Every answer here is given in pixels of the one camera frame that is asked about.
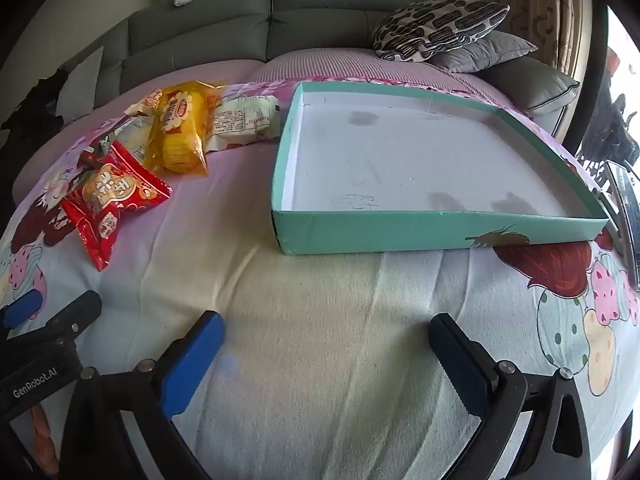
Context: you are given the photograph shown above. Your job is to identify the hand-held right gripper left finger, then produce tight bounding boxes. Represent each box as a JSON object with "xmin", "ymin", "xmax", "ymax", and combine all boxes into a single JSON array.
[{"xmin": 60, "ymin": 311, "xmax": 226, "ymax": 480}]

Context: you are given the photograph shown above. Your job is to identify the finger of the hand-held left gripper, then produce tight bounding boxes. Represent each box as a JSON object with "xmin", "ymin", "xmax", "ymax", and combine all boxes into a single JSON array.
[
  {"xmin": 15, "ymin": 290, "xmax": 103, "ymax": 348},
  {"xmin": 0, "ymin": 290, "xmax": 44, "ymax": 332}
]

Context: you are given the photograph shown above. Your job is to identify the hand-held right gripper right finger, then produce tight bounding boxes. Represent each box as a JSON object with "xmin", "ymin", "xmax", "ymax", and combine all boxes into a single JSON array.
[{"xmin": 428, "ymin": 313, "xmax": 593, "ymax": 480}]

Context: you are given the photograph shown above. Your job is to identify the large red snack packet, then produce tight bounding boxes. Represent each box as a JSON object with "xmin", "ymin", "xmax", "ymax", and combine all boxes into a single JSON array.
[{"xmin": 62, "ymin": 140, "xmax": 173, "ymax": 272}]

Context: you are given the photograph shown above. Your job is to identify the teal cardboard box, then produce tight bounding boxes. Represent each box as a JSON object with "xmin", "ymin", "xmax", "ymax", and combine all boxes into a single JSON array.
[{"xmin": 271, "ymin": 81, "xmax": 610, "ymax": 256}]

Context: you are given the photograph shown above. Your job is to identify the yellow bread packet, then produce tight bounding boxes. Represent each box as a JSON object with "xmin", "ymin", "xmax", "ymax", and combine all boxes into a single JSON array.
[{"xmin": 150, "ymin": 81, "xmax": 226, "ymax": 178}]

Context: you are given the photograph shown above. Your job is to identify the green white biscuit packet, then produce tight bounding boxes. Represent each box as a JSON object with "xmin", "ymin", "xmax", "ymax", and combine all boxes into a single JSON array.
[{"xmin": 205, "ymin": 94, "xmax": 282, "ymax": 152}]

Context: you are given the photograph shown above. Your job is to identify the person's left hand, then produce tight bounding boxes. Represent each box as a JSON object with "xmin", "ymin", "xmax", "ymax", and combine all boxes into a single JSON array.
[{"xmin": 29, "ymin": 405, "xmax": 55, "ymax": 477}]

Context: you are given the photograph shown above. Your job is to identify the printed cartoon blanket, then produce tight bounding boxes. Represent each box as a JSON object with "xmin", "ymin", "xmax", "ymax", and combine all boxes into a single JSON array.
[{"xmin": 0, "ymin": 75, "xmax": 640, "ymax": 480}]

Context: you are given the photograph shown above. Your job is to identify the dark cloth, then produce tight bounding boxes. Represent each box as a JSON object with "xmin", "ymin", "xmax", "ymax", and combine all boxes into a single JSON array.
[{"xmin": 0, "ymin": 67, "xmax": 68, "ymax": 201}]

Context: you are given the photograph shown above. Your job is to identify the black phone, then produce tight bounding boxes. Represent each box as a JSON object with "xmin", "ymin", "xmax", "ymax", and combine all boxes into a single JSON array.
[{"xmin": 605, "ymin": 160, "xmax": 640, "ymax": 288}]

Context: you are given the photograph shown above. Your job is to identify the light grey cushion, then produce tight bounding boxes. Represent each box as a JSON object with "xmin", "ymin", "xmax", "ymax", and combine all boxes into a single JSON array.
[{"xmin": 55, "ymin": 46, "xmax": 105, "ymax": 122}]

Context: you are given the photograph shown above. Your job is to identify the dark balcony furniture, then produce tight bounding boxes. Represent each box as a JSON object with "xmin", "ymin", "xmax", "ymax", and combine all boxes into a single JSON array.
[{"xmin": 575, "ymin": 45, "xmax": 640, "ymax": 171}]

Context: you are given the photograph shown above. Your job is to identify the dark grey pillow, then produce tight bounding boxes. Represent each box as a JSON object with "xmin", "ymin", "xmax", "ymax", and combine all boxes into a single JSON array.
[{"xmin": 427, "ymin": 31, "xmax": 538, "ymax": 73}]

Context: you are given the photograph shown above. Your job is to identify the pink sofa cover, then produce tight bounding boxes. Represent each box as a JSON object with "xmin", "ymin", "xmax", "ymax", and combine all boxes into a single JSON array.
[{"xmin": 12, "ymin": 47, "xmax": 526, "ymax": 191}]

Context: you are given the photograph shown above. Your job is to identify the black white patterned pillow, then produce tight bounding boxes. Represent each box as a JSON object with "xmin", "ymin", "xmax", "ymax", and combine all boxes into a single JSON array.
[{"xmin": 371, "ymin": 0, "xmax": 511, "ymax": 62}]

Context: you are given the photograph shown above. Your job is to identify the grey sofa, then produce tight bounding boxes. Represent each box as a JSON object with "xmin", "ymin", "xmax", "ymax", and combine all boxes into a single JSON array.
[{"xmin": 52, "ymin": 0, "xmax": 583, "ymax": 136}]

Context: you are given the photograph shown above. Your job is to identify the black window frame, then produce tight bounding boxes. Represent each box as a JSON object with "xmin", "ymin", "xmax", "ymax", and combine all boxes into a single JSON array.
[{"xmin": 580, "ymin": 0, "xmax": 610, "ymax": 148}]

